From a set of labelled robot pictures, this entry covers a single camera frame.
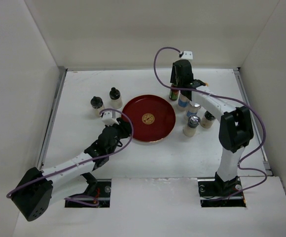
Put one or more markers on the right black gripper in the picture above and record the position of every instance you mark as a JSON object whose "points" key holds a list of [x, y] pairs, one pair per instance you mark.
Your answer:
{"points": [[173, 78]]}

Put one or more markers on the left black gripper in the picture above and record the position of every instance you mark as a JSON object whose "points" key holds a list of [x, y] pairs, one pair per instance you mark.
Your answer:
{"points": [[125, 127]]}

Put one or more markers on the sauce bottle yellow cap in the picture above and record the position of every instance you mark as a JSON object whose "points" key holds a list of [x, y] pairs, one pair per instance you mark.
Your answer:
{"points": [[174, 93]]}

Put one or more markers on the blue label jar silver lid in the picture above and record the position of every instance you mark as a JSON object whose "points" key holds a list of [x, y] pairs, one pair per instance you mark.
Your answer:
{"points": [[183, 102]]}

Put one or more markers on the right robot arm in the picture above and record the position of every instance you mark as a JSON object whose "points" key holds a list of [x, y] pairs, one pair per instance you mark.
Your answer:
{"points": [[235, 127]]}

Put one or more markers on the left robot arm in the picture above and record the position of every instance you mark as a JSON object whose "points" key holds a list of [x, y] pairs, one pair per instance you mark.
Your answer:
{"points": [[73, 179]]}

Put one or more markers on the black pump jar white powder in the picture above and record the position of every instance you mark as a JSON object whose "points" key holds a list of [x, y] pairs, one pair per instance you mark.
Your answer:
{"points": [[115, 97]]}

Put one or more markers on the blue label peppercorn jar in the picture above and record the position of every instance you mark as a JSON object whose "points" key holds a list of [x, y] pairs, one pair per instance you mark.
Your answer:
{"points": [[192, 109]]}

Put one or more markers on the black pump jar far left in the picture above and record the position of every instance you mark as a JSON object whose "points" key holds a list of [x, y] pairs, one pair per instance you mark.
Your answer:
{"points": [[97, 104]]}

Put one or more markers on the red round tray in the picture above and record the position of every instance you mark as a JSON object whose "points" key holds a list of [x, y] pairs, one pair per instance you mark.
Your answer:
{"points": [[153, 117]]}

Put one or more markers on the black cap spice jar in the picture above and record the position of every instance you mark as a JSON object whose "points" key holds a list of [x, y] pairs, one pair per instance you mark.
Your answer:
{"points": [[207, 120]]}

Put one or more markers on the chrome top grinder jar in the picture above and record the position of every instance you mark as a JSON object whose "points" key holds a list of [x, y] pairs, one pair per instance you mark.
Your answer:
{"points": [[192, 123]]}

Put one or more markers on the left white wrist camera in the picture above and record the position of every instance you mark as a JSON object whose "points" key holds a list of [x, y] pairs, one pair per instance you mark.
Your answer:
{"points": [[109, 118]]}

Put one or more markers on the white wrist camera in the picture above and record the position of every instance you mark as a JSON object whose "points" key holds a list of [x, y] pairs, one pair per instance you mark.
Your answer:
{"points": [[109, 118], [187, 55]]}

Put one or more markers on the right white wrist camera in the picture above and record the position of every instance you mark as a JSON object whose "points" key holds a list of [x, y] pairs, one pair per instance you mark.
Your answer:
{"points": [[187, 55]]}

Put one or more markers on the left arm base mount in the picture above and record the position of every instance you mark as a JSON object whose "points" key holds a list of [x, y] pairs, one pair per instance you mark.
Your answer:
{"points": [[96, 194]]}

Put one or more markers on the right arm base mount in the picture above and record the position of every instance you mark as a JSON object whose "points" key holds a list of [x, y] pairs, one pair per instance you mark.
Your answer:
{"points": [[214, 192]]}

